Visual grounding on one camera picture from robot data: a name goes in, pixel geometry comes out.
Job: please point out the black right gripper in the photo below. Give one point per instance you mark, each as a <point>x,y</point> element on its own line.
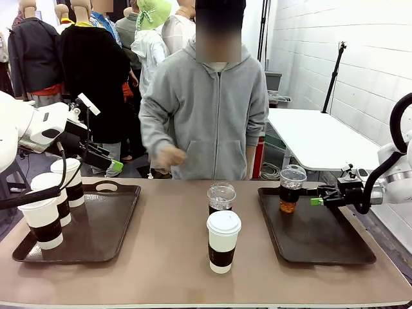
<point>349,193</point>

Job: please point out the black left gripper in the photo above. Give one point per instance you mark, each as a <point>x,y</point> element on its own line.
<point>74,138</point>

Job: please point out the clear plastic cup domed lid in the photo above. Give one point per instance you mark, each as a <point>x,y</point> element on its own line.
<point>221,196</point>
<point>291,193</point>

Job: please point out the white paper cup brown sleeve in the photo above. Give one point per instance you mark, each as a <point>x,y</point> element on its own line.
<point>42,219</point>
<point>46,181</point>
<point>74,193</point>
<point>223,238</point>

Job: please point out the person's right forearm gray sleeve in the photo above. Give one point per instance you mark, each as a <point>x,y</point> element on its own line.
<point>153,138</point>

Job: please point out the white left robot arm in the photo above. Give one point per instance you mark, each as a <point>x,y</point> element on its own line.
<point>45,125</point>

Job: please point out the brown plastic serving tray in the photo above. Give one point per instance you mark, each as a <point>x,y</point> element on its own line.
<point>106,225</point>
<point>315,231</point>

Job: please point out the tray with clear plastic items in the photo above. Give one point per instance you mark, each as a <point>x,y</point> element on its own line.
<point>278,97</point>

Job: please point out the person's right hand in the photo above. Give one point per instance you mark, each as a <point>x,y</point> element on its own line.
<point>169,157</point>

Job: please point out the large white table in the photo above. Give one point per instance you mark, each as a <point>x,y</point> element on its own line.
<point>322,138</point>

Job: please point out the red bin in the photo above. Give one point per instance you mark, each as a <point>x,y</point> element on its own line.
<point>258,157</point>

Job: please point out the mannequin in black coat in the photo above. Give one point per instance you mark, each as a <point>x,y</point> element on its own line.
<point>93,74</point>

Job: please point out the mannequin in white jacket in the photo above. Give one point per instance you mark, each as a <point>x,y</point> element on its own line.
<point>148,51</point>

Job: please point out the black tripod stand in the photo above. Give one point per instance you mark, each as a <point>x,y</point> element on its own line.
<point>331,80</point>

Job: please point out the mannequin in gray-green jacket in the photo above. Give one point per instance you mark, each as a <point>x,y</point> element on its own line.
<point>127,35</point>

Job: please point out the mannequin in dark gray jacket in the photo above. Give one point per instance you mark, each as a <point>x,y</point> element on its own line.
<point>32,54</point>

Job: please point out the person in gray hoodie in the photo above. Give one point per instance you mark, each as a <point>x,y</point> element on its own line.
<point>219,112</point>

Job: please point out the gray plastic bin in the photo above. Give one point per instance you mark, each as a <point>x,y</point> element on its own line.
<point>273,80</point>

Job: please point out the person in blue patterned shirt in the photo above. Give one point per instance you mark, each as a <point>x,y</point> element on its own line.
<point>106,24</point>

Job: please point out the mannequin in white shirt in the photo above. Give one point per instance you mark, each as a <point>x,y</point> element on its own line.
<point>175,32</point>

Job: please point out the mannequin with yellow collar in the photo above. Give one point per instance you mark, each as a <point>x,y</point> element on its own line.
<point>62,14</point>

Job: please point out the green sun hat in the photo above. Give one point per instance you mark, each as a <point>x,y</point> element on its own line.
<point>153,13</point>

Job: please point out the black vertical stand poles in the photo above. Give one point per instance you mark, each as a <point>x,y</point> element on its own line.
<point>263,32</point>

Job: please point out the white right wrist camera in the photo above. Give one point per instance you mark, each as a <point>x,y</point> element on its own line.
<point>347,168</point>

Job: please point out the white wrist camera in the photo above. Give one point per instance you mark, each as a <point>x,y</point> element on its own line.
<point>88,103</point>
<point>347,168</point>

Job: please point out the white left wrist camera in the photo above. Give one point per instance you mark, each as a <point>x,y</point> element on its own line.
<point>88,103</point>

